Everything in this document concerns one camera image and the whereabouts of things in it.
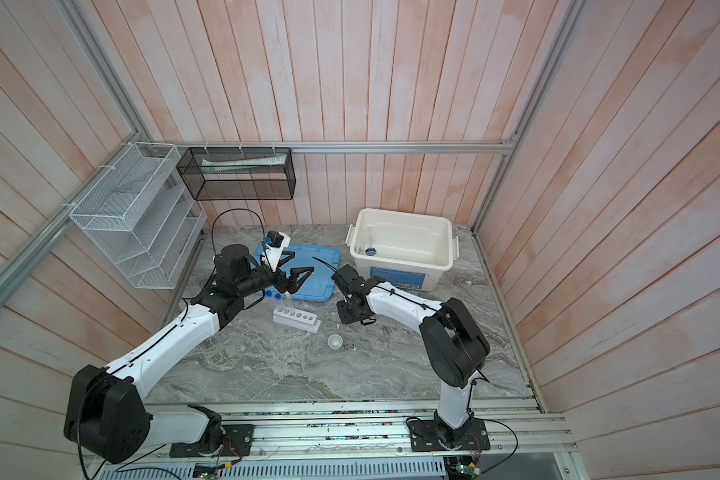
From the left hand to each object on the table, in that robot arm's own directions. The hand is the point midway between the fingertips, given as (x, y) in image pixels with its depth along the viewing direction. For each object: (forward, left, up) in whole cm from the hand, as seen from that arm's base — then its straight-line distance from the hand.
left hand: (303, 266), depth 78 cm
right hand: (-3, -12, -21) cm, 24 cm away
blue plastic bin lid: (+10, -2, -24) cm, 26 cm away
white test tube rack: (-5, +4, -20) cm, 21 cm away
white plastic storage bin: (+27, -34, -24) cm, 49 cm away
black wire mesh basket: (+41, +27, 0) cm, 50 cm away
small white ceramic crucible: (-11, -8, -23) cm, 26 cm away
